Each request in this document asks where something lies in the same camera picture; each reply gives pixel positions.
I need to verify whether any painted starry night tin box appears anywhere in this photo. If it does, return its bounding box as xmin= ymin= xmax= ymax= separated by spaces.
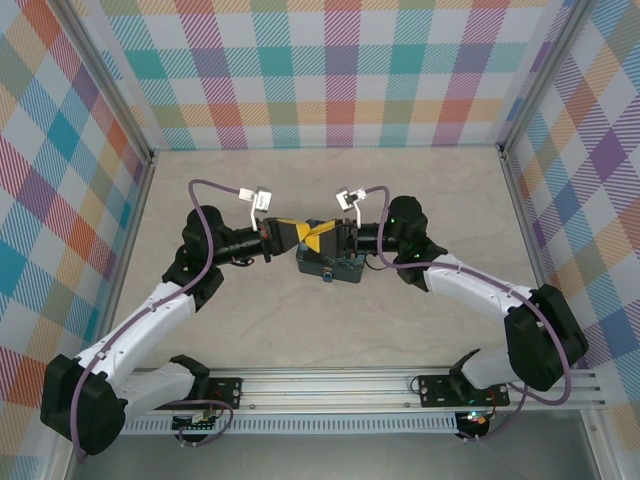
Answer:
xmin=295 ymin=217 xmax=370 ymax=285

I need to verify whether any green circuit board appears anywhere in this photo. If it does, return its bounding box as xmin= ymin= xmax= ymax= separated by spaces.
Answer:
xmin=172 ymin=409 xmax=220 ymax=434

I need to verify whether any circuit board with lit leds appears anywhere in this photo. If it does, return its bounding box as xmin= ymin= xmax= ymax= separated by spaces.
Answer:
xmin=457 ymin=408 xmax=490 ymax=427

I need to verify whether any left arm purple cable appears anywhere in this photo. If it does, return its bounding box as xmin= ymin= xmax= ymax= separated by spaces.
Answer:
xmin=69 ymin=178 xmax=242 ymax=464

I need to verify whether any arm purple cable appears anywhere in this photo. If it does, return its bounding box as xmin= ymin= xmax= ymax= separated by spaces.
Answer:
xmin=69 ymin=178 xmax=242 ymax=464
xmin=366 ymin=184 xmax=574 ymax=444

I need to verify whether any aluminium frame floor rail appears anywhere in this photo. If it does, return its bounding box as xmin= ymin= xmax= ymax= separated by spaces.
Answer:
xmin=64 ymin=149 xmax=157 ymax=480
xmin=498 ymin=143 xmax=609 ymax=401

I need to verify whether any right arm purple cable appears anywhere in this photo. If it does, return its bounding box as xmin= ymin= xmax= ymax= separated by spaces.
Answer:
xmin=366 ymin=184 xmax=574 ymax=444

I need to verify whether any aluminium mounting rail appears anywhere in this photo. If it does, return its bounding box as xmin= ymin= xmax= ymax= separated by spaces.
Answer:
xmin=134 ymin=367 xmax=609 ymax=412

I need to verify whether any black base plate small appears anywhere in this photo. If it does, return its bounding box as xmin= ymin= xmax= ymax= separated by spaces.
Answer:
xmin=205 ymin=377 xmax=244 ymax=410

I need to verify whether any black base plate wide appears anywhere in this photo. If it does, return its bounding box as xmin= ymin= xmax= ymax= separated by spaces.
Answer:
xmin=416 ymin=373 xmax=511 ymax=409

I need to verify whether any purple cable loop at board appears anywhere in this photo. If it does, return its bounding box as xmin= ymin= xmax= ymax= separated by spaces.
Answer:
xmin=175 ymin=398 xmax=235 ymax=449

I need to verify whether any white slotted cable duct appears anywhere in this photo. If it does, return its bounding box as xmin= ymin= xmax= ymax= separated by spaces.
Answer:
xmin=122 ymin=412 xmax=461 ymax=436

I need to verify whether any aluminium frame post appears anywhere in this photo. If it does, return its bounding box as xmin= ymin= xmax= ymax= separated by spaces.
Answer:
xmin=498 ymin=0 xmax=599 ymax=156
xmin=60 ymin=0 xmax=157 ymax=166

